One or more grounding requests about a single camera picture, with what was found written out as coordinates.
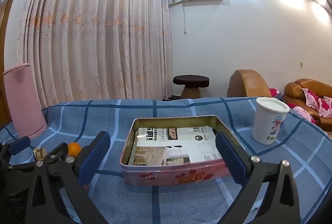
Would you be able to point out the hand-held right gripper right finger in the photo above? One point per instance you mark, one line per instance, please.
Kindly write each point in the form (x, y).
(230, 161)

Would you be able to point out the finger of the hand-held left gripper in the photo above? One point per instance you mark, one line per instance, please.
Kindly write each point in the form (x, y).
(58, 151)
(20, 145)

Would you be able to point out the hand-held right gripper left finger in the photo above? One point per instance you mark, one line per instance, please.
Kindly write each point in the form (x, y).
(94, 159)

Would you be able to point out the small orange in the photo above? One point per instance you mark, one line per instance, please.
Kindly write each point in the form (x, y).
(73, 148)

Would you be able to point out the brown cracked fruit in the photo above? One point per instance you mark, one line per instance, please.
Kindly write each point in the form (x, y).
(39, 154)

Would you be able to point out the pink tin box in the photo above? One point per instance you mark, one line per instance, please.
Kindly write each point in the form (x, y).
(155, 174)

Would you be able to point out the printed paper leaflet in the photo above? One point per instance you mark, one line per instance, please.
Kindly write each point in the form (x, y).
(197, 148)

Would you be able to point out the pink trash bin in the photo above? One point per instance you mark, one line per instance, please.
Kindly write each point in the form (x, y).
(23, 102)

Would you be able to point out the white cartoon print cup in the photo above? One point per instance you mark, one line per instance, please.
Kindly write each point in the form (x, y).
(267, 123)

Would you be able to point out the blue plaid blanket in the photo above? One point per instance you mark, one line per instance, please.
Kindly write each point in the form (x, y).
(166, 200)

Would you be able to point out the pink floral blanket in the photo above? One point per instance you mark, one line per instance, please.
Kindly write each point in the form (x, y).
(302, 113)

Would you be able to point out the dark round stool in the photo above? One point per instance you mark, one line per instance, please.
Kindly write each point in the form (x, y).
(191, 81)

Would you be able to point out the brown leather sofa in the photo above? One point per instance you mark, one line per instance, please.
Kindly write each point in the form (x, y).
(293, 90)

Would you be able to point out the pink floral pillow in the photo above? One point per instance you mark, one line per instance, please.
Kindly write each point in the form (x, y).
(311, 98)
(326, 107)

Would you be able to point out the pink floral curtain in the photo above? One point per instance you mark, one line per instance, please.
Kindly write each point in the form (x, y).
(90, 32)

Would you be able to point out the wooden door frame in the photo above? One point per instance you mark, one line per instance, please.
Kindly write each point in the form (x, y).
(5, 32)

